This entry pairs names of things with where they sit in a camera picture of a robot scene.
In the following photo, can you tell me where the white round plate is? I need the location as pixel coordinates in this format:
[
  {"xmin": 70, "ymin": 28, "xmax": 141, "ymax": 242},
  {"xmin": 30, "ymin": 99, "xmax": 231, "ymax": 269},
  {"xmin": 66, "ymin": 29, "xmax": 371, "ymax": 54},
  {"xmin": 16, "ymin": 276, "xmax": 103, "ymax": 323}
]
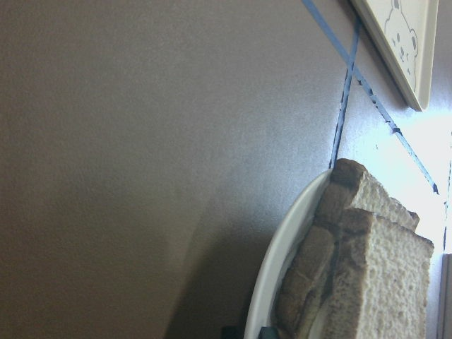
[{"xmin": 244, "ymin": 169, "xmax": 331, "ymax": 339}]

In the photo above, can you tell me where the cream bear tray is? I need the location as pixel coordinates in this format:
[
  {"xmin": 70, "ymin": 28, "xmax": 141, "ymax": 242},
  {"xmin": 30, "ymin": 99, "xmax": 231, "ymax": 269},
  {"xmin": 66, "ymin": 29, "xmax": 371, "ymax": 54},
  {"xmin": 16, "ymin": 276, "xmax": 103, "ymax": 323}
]
[{"xmin": 352, "ymin": 0, "xmax": 439, "ymax": 112}]

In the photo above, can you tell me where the bread slice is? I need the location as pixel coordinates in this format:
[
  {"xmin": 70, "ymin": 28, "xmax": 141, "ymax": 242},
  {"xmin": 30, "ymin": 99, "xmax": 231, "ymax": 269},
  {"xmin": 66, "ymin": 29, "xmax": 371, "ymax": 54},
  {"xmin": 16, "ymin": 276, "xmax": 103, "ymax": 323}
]
[
  {"xmin": 275, "ymin": 159, "xmax": 420, "ymax": 338},
  {"xmin": 300, "ymin": 208, "xmax": 434, "ymax": 338}
]

